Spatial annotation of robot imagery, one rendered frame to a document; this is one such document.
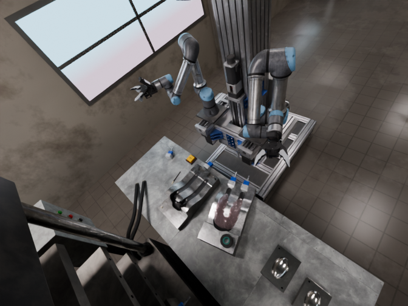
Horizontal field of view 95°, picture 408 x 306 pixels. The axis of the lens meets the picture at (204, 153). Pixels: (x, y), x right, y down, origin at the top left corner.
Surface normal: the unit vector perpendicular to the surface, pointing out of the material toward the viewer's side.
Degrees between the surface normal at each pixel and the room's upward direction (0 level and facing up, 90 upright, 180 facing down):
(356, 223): 0
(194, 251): 0
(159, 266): 0
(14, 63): 90
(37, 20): 90
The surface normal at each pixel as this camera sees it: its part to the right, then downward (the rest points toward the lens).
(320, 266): -0.25, -0.56
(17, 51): 0.73, 0.44
